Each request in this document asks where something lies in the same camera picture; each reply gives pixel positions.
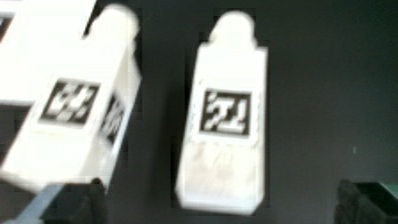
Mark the white square tabletop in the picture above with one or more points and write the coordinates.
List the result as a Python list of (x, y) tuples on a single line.
[(41, 25)]

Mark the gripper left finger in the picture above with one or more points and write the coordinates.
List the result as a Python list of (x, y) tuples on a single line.
[(69, 204)]

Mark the white table leg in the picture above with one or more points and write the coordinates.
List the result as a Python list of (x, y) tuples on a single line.
[(64, 149), (220, 171)]

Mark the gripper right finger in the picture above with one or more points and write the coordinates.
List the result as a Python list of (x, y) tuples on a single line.
[(366, 203)]

